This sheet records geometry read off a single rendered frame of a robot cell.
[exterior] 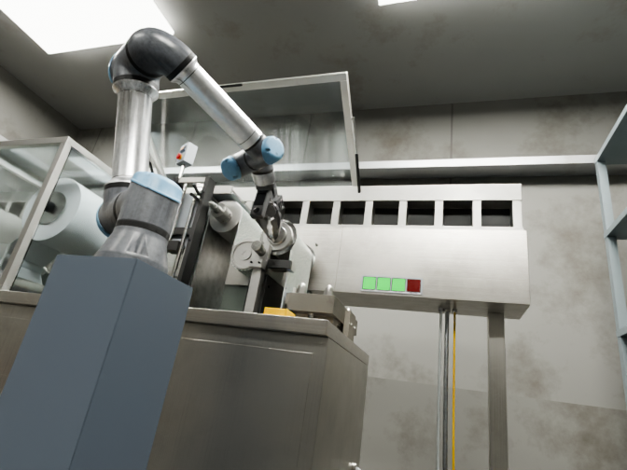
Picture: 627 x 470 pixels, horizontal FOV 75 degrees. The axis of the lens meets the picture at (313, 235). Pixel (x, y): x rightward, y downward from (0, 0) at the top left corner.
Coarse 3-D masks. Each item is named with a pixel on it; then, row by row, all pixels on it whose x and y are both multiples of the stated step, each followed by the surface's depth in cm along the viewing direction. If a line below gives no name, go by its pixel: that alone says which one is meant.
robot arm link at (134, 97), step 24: (120, 48) 107; (120, 72) 106; (144, 72) 106; (120, 96) 107; (144, 96) 108; (120, 120) 105; (144, 120) 107; (120, 144) 104; (144, 144) 106; (120, 168) 102; (144, 168) 105; (120, 192) 99; (96, 216) 103
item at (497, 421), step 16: (496, 320) 167; (496, 336) 164; (496, 352) 162; (496, 368) 160; (496, 384) 158; (496, 400) 155; (496, 416) 153; (496, 432) 151; (496, 448) 150; (496, 464) 148
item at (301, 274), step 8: (296, 256) 156; (296, 264) 156; (304, 264) 165; (288, 272) 149; (296, 272) 156; (304, 272) 165; (288, 280) 149; (296, 280) 156; (304, 280) 165; (288, 288) 149
